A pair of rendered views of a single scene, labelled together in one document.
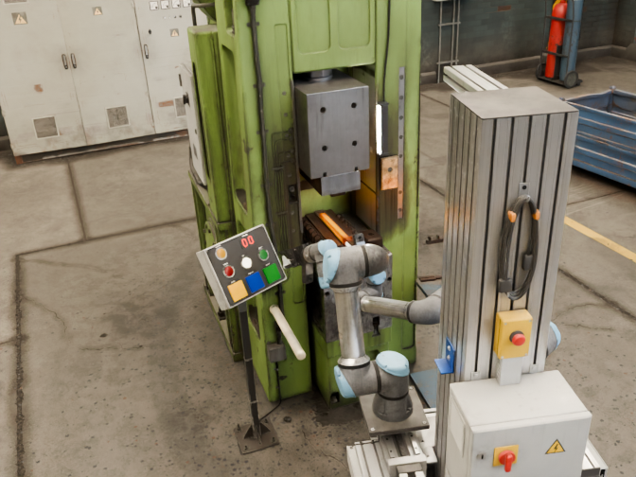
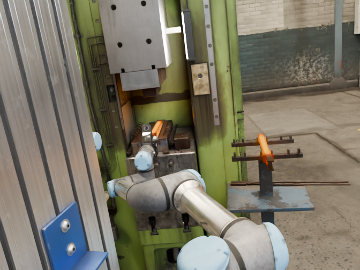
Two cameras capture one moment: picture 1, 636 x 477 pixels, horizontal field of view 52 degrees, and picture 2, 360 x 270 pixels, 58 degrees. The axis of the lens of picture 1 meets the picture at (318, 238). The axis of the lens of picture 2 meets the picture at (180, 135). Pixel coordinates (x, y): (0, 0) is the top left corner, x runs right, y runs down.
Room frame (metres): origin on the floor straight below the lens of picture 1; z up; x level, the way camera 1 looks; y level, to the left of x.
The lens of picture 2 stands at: (1.39, -0.96, 1.48)
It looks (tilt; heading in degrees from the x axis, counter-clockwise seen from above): 16 degrees down; 23
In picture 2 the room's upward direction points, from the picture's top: 7 degrees counter-clockwise
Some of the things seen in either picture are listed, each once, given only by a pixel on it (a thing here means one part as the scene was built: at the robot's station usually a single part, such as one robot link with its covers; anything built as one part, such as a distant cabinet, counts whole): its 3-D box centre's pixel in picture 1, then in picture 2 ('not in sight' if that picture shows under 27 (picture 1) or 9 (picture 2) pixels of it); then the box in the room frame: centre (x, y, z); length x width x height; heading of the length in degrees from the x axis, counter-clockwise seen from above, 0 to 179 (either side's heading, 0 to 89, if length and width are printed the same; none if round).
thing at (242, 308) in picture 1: (247, 354); not in sight; (2.65, 0.38, 0.54); 0.04 x 0.04 x 1.08; 19
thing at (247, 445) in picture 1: (255, 430); not in sight; (2.65, 0.38, 0.05); 0.22 x 0.22 x 0.09; 19
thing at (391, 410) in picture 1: (392, 397); not in sight; (1.90, -0.25, 0.87); 0.15 x 0.15 x 0.10
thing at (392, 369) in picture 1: (391, 372); not in sight; (1.90, -0.24, 0.98); 0.13 x 0.12 x 0.14; 101
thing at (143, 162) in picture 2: (374, 273); (144, 159); (2.61, -0.25, 0.99); 0.11 x 0.08 x 0.09; 19
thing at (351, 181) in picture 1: (325, 168); (145, 75); (3.10, -0.06, 1.32); 0.42 x 0.20 x 0.10; 19
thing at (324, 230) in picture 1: (327, 233); (154, 134); (3.10, -0.06, 0.96); 0.42 x 0.20 x 0.09; 19
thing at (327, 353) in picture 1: (341, 342); (177, 235); (3.13, -0.10, 0.23); 0.55 x 0.37 x 0.47; 19
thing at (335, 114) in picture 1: (331, 120); (146, 30); (3.12, -0.10, 1.56); 0.42 x 0.39 x 0.40; 19
